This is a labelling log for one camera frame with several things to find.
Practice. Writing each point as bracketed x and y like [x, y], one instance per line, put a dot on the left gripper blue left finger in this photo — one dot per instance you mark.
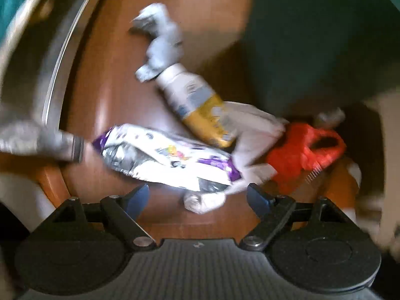
[136, 201]

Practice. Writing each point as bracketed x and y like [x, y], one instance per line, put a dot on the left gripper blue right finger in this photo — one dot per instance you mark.
[259, 201]

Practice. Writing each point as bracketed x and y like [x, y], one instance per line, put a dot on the purple white snack wrapper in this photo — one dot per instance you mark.
[158, 157]

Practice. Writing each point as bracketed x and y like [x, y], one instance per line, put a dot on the red plastic bag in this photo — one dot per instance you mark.
[304, 148]

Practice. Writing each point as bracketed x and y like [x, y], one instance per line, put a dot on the white paper towel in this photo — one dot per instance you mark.
[258, 132]

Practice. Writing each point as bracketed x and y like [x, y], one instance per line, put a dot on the white yellow bottle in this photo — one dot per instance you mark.
[197, 105]

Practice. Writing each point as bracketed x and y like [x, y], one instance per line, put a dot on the grey white paper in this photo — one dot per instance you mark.
[165, 48]

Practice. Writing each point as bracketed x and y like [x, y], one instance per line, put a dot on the dark teal trash bin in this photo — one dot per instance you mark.
[309, 56]

